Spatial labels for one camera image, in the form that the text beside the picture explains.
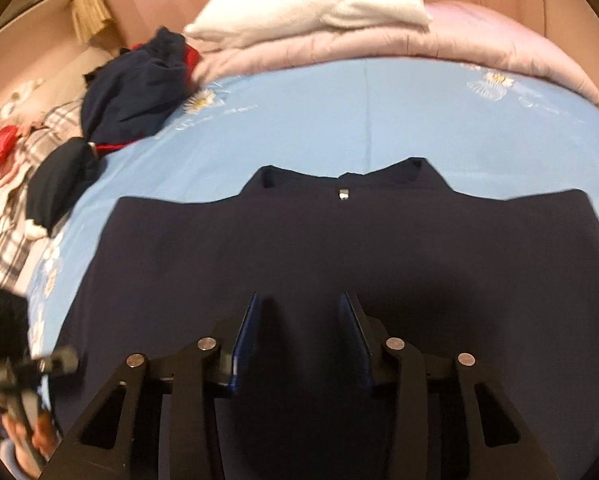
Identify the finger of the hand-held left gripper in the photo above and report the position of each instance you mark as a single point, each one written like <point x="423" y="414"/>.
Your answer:
<point x="59" y="360"/>
<point x="9" y="320"/>

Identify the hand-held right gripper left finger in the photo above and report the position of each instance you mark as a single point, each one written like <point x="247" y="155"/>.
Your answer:
<point x="242" y="350"/>

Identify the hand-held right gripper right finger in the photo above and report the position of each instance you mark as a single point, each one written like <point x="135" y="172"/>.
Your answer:
<point x="354" y="345"/>

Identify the navy zip jacket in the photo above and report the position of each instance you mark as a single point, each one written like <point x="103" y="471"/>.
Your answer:
<point x="329" y="240"/>

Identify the person's left hand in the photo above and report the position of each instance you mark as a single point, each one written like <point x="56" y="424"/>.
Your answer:
<point x="44" y="435"/>

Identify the grey plaid blanket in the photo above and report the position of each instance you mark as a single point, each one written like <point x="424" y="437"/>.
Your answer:
<point x="4" y="255"/>

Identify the white crumpled garment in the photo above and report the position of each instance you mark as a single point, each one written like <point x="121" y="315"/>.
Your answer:
<point x="35" y="230"/>

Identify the black folded garment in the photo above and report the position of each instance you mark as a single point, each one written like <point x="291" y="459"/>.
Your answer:
<point x="59" y="180"/>

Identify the white plush toys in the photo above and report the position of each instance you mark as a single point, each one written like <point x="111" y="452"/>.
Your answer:
<point x="24" y="90"/>

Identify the blue floral bed sheet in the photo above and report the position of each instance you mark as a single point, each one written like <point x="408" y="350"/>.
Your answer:
<point x="329" y="110"/>

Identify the navy garment with red lining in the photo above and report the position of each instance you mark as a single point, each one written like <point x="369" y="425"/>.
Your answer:
<point x="129" y="95"/>

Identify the pink quilt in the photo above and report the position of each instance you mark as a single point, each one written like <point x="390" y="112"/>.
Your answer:
<point x="479" y="40"/>

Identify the white fluffy pillow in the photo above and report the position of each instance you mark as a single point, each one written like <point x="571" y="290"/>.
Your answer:
<point x="304" y="5"/>

